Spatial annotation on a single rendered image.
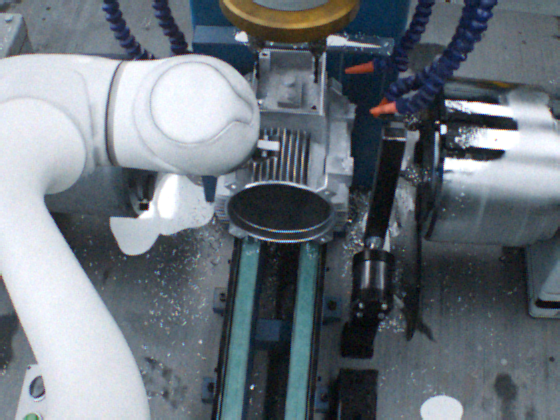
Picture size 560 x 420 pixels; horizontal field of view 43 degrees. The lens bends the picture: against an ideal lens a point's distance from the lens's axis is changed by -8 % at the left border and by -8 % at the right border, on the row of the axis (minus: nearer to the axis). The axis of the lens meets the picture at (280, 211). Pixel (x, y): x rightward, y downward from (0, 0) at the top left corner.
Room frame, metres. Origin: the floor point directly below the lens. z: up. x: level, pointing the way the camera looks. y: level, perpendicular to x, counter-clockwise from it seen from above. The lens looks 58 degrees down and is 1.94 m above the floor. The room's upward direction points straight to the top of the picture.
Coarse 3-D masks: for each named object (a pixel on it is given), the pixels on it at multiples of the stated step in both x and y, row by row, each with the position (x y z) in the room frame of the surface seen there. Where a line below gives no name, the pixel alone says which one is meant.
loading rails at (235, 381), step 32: (224, 224) 0.68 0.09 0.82; (256, 256) 0.56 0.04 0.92; (320, 256) 0.56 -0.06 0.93; (224, 288) 0.56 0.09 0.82; (256, 288) 0.52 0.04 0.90; (320, 288) 0.50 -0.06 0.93; (224, 320) 0.45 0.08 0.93; (256, 320) 0.49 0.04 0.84; (288, 320) 0.49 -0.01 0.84; (320, 320) 0.45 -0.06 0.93; (224, 352) 0.40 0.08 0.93; (288, 352) 0.45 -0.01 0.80; (224, 384) 0.35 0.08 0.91; (288, 384) 0.35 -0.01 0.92; (224, 416) 0.30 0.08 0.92; (288, 416) 0.30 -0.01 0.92
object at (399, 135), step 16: (384, 128) 0.55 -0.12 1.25; (400, 128) 0.55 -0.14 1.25; (384, 144) 0.53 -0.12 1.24; (400, 144) 0.53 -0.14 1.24; (384, 160) 0.53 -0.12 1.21; (400, 160) 0.53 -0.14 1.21; (384, 176) 0.53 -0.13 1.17; (384, 192) 0.53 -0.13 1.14; (384, 208) 0.53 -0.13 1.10; (368, 224) 0.53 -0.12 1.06; (384, 224) 0.53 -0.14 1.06; (368, 240) 0.53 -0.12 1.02; (384, 240) 0.53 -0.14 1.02
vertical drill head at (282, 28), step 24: (240, 0) 0.68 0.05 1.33; (264, 0) 0.66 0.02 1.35; (288, 0) 0.66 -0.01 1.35; (312, 0) 0.66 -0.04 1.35; (336, 0) 0.68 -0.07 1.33; (360, 0) 0.69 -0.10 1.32; (240, 24) 0.65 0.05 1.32; (264, 24) 0.64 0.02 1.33; (288, 24) 0.63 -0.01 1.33; (312, 24) 0.64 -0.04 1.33; (336, 24) 0.65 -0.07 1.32; (312, 48) 0.66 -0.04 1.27
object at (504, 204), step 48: (480, 96) 0.68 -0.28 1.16; (528, 96) 0.68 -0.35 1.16; (432, 144) 0.64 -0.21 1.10; (480, 144) 0.60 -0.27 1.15; (528, 144) 0.60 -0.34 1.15; (432, 192) 0.57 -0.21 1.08; (480, 192) 0.55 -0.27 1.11; (528, 192) 0.55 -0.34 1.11; (432, 240) 0.55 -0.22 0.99; (480, 240) 0.53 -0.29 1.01; (528, 240) 0.53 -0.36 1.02
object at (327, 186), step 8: (248, 80) 0.76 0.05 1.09; (328, 80) 0.77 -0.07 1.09; (328, 88) 0.75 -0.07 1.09; (336, 88) 0.75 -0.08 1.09; (328, 96) 0.75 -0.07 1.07; (336, 96) 0.75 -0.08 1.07; (232, 176) 0.59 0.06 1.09; (240, 176) 0.59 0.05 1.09; (328, 176) 0.59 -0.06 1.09; (224, 184) 0.58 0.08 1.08; (232, 184) 0.58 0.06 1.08; (240, 184) 0.58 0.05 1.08; (320, 184) 0.58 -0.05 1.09; (328, 184) 0.58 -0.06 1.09; (336, 184) 0.58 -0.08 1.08; (320, 192) 0.57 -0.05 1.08; (328, 192) 0.57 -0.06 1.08; (336, 192) 0.57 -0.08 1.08; (232, 224) 0.59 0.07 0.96; (232, 232) 0.58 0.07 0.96; (240, 232) 0.58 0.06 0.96; (328, 232) 0.58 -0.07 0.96; (320, 240) 0.57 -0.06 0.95; (328, 240) 0.57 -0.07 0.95
